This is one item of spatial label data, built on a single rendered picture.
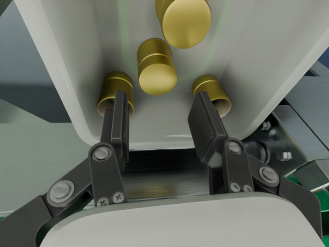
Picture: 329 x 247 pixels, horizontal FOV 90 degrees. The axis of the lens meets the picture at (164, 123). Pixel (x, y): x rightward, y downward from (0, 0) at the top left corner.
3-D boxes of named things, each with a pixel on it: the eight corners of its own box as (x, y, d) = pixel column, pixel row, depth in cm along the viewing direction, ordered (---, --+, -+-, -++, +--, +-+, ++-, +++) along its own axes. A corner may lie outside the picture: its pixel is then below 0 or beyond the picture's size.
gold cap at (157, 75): (136, 36, 15) (137, 61, 13) (173, 38, 16) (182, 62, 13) (136, 70, 18) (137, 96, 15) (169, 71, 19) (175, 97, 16)
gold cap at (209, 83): (237, 108, 18) (223, 84, 21) (221, 92, 16) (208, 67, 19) (210, 124, 20) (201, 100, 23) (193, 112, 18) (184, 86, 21)
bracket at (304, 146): (226, 149, 25) (246, 197, 21) (261, 104, 18) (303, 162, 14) (247, 148, 26) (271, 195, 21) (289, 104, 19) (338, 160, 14)
